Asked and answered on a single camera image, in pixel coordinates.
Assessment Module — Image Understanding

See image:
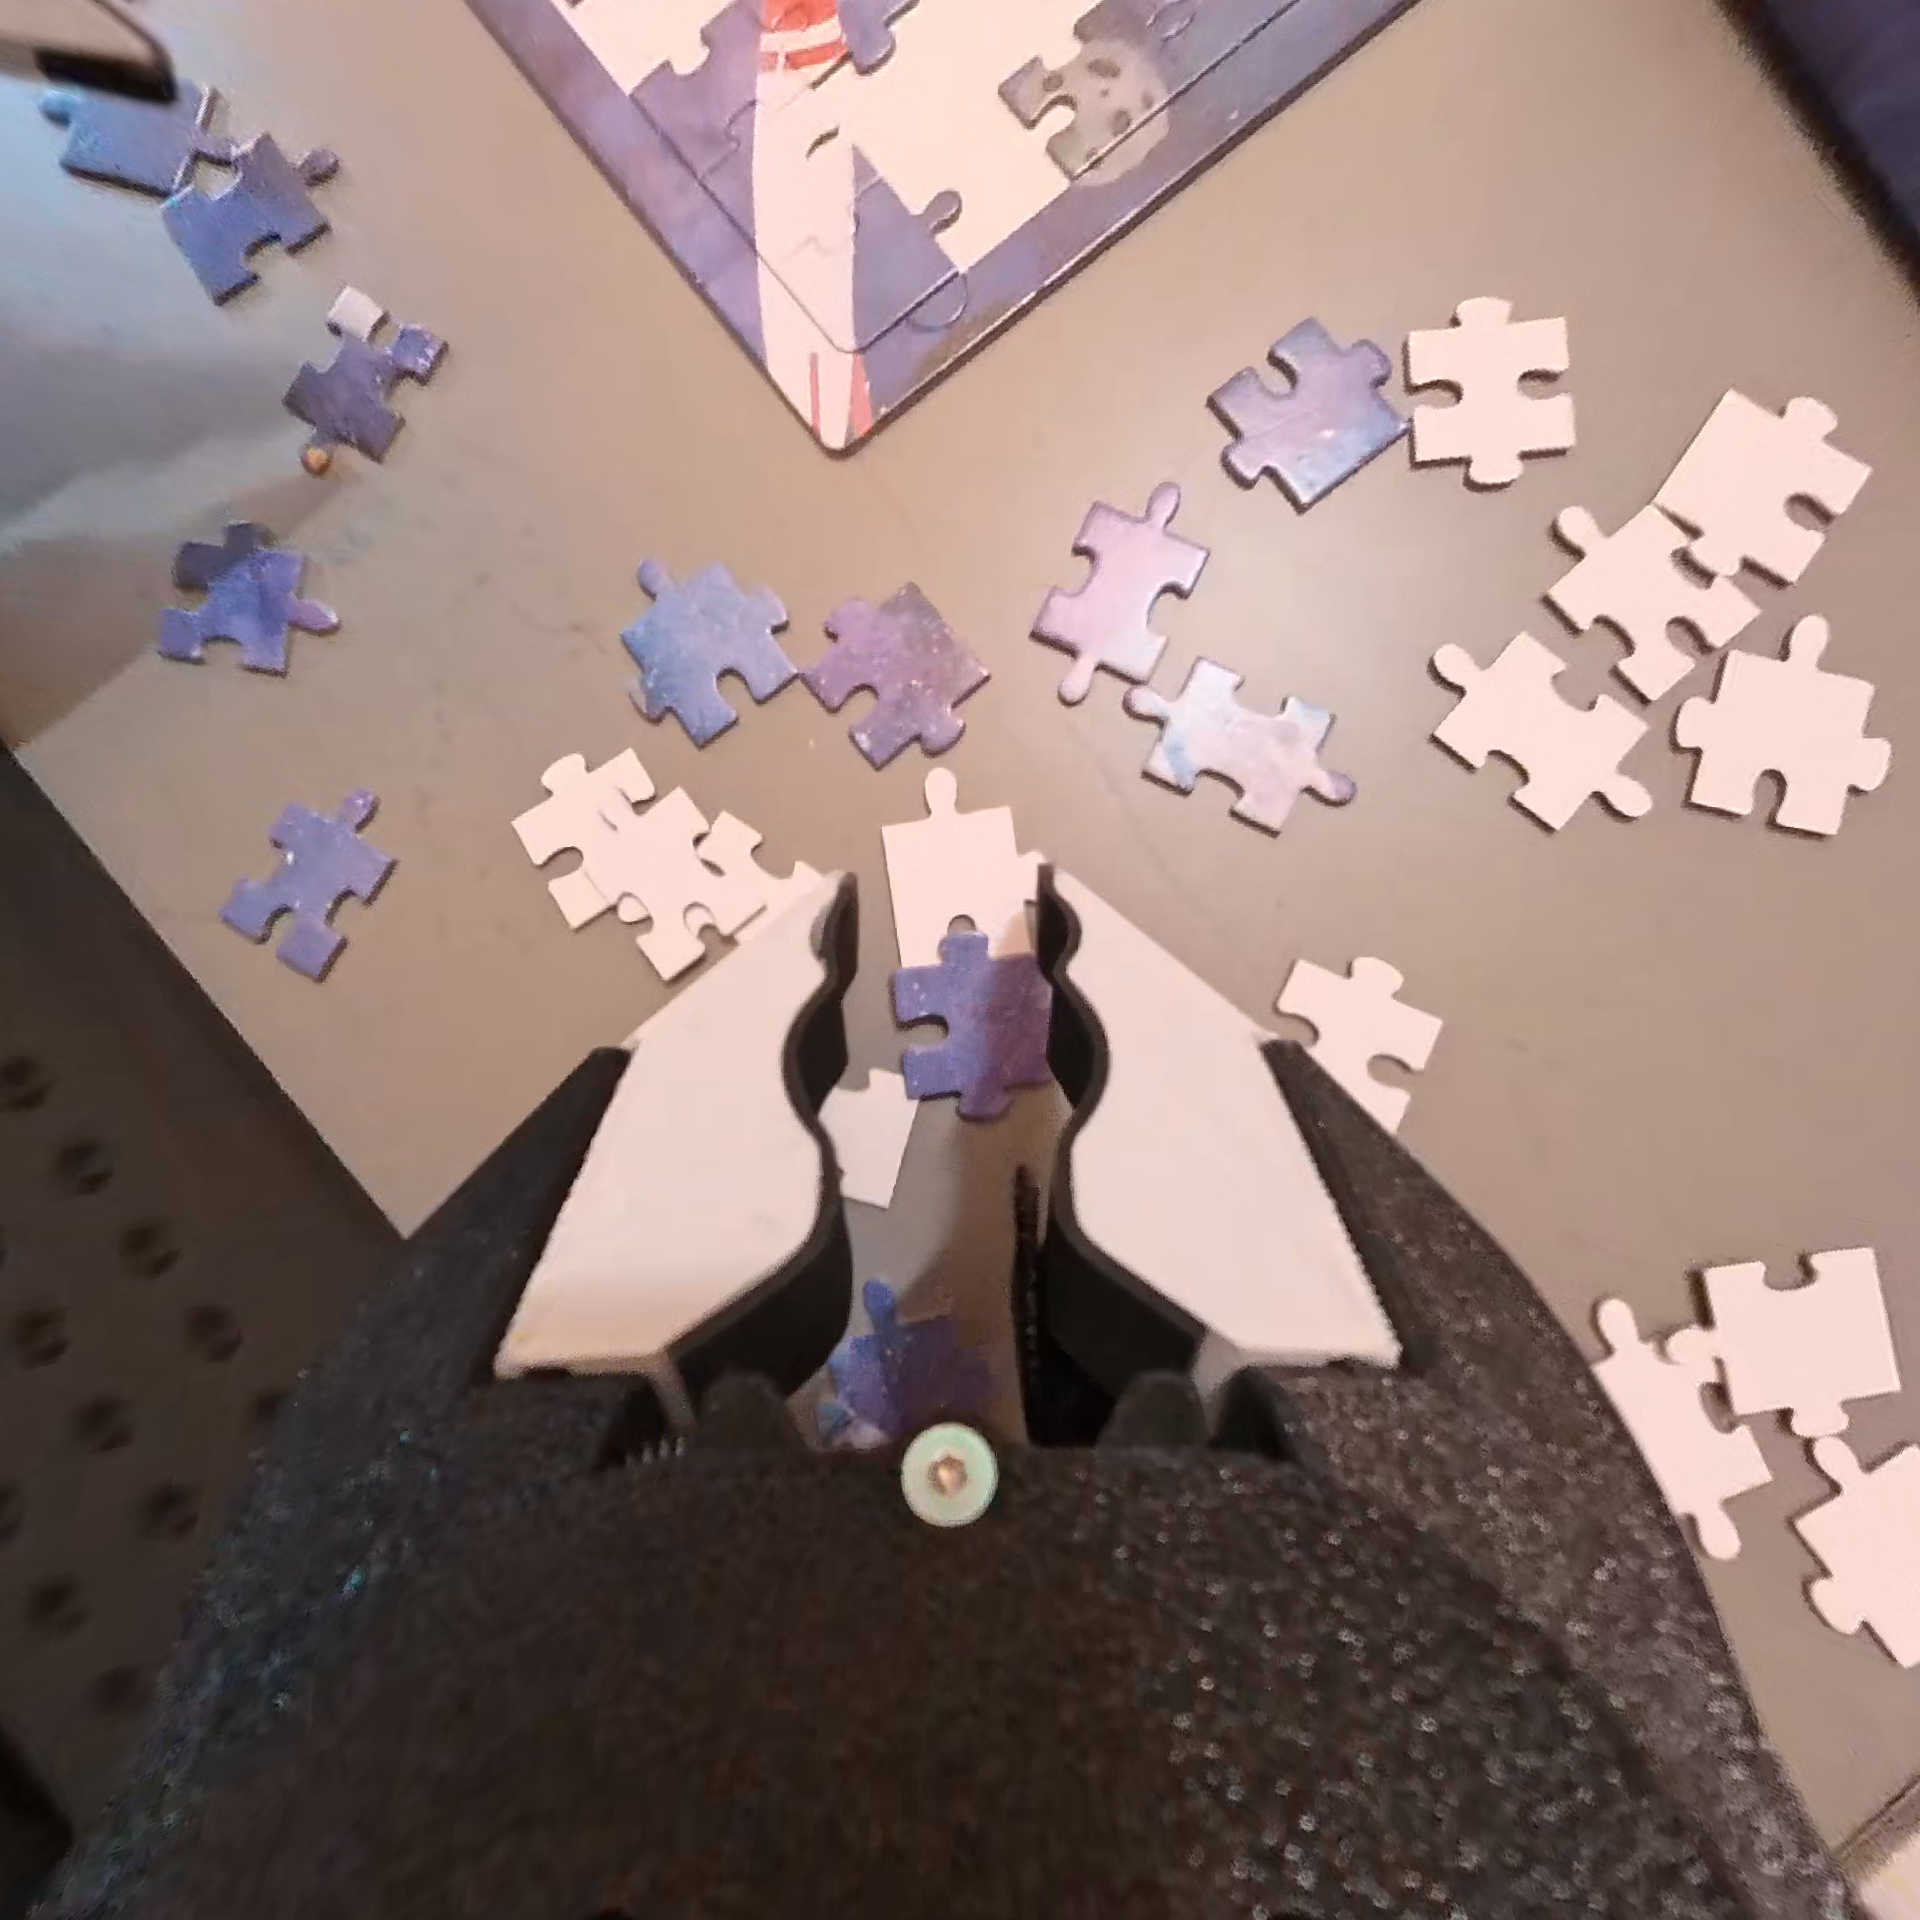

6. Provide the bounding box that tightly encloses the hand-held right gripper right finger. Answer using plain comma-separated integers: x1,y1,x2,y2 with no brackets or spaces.
1038,867,1403,1441

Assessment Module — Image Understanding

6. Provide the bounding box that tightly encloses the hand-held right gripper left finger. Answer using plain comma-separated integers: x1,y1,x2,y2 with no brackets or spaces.
495,871,862,1428

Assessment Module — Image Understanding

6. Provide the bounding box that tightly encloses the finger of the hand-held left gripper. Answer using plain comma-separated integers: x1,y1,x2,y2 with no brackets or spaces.
0,0,172,99

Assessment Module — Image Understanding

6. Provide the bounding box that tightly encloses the space puzzle board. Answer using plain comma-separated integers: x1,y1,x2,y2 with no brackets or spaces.
463,0,1419,460

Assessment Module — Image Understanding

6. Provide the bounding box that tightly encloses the grey desk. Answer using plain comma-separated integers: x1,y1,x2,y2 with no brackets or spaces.
0,0,1920,1847

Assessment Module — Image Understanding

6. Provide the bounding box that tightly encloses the blue puzzle piece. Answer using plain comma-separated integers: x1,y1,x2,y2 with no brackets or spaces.
285,287,450,477
158,522,343,676

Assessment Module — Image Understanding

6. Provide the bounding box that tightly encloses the black dotted mat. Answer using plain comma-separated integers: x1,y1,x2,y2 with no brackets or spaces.
0,743,415,1920

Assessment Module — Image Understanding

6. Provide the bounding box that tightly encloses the pile of loose puzzle pieces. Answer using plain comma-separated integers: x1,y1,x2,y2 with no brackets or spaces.
222,292,1920,1674

